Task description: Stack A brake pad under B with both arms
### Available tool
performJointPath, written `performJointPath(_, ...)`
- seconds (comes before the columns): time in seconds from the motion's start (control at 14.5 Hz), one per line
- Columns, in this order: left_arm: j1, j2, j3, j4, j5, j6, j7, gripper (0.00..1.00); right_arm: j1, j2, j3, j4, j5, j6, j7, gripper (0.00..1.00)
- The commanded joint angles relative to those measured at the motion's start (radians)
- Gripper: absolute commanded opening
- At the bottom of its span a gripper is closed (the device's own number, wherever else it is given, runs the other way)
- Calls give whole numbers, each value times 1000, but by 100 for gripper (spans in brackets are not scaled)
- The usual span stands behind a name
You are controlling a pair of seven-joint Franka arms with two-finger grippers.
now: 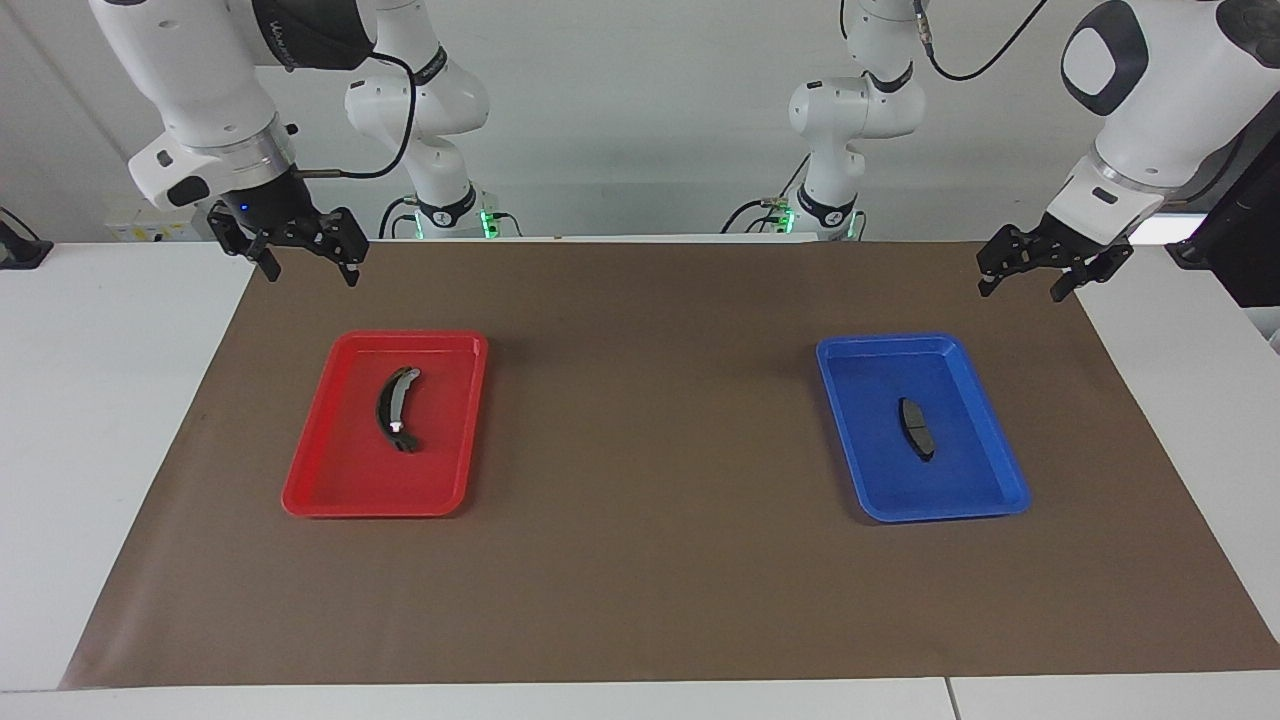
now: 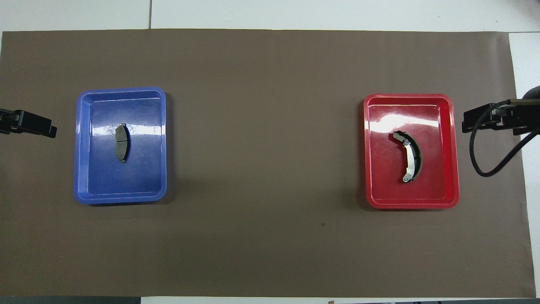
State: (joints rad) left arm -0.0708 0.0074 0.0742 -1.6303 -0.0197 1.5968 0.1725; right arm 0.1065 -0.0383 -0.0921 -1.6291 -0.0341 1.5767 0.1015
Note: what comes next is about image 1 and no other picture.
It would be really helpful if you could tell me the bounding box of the blue plastic tray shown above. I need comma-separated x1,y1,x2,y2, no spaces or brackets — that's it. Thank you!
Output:
815,333,1032,524

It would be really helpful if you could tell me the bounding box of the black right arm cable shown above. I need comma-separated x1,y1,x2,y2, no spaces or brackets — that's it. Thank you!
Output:
295,50,419,181

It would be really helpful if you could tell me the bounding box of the white wall socket box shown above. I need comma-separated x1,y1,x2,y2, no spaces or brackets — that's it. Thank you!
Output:
104,194,217,244

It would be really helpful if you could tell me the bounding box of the dark brake pad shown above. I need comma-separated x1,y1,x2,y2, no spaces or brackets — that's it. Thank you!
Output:
897,397,937,463

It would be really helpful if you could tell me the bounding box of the red plastic tray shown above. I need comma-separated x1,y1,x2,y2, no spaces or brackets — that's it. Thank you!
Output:
281,330,490,519

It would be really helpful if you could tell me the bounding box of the curved brake shoe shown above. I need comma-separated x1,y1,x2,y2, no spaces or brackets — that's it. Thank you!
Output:
375,366,424,454

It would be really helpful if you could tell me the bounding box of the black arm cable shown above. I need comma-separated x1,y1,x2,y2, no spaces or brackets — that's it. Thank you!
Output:
912,0,1051,83
295,50,419,181

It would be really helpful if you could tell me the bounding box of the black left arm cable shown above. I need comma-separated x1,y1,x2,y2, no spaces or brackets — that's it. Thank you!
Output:
912,0,1051,83

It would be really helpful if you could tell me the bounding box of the brown table mat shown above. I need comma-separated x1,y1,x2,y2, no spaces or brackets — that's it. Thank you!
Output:
60,238,1280,691

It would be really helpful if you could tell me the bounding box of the black base cable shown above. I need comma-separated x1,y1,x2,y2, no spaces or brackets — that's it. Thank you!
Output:
721,154,812,237
377,194,423,240

